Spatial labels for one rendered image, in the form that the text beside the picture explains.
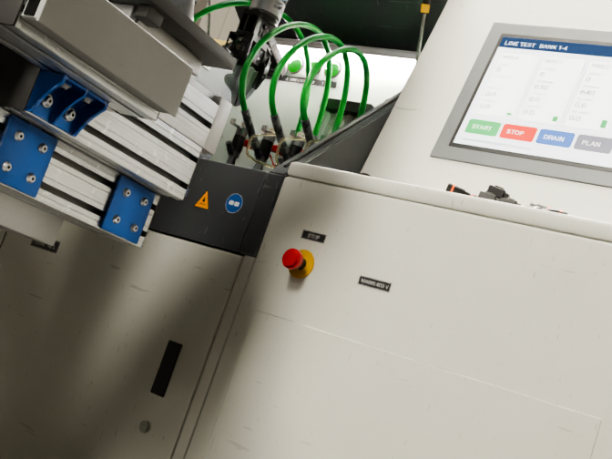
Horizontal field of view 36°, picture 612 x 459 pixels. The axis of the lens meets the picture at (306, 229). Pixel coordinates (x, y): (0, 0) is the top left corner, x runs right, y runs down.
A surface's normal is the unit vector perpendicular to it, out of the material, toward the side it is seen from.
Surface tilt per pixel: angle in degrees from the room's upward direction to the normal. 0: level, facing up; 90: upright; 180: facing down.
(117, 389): 90
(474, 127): 76
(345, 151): 90
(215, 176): 90
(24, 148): 90
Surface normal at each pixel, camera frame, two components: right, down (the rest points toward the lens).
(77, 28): 0.84, 0.22
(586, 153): -0.40, -0.51
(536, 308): -0.50, -0.30
